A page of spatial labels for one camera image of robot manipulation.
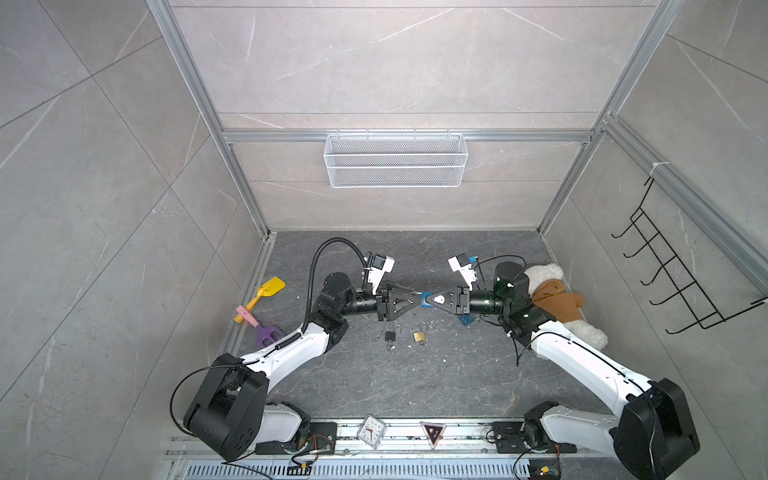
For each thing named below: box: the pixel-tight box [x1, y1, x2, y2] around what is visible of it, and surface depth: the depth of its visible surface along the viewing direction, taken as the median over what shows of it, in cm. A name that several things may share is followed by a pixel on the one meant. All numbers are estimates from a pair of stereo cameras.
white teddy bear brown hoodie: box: [525, 263, 608, 350], surface depth 94 cm
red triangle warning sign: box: [420, 421, 447, 450], surface depth 76 cm
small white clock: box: [356, 414, 387, 449], surface depth 75 cm
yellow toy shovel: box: [234, 276, 286, 323], surface depth 103 cm
